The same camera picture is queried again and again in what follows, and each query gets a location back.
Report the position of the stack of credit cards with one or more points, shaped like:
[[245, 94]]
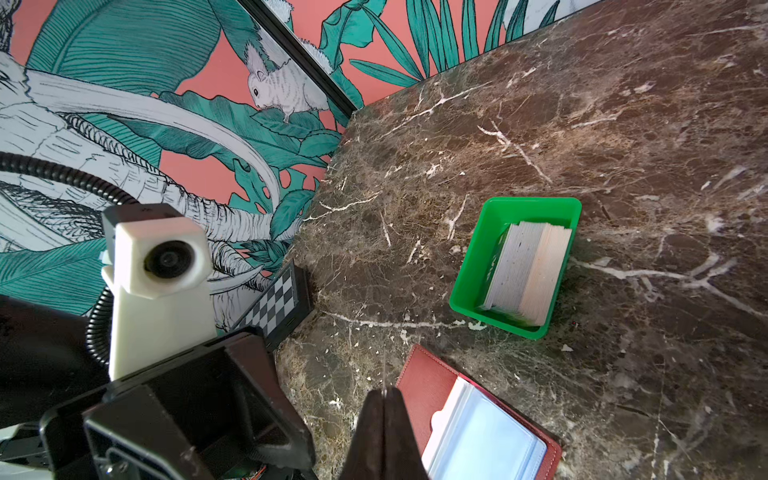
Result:
[[524, 272]]

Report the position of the checkerboard calibration tag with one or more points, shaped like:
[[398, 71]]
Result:
[[281, 308]]

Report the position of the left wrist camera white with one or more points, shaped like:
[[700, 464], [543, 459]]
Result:
[[159, 265]]

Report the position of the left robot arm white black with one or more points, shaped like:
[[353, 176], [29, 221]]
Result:
[[44, 363]]

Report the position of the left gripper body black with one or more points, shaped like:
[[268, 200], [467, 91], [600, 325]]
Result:
[[215, 411]]

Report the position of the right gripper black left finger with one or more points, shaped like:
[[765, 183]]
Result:
[[365, 458]]

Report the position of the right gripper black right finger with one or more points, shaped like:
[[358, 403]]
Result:
[[401, 457]]

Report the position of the green plastic tray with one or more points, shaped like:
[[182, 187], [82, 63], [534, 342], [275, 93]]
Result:
[[495, 217]]

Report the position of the left black frame post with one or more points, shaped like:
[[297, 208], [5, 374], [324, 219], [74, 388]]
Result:
[[266, 18]]

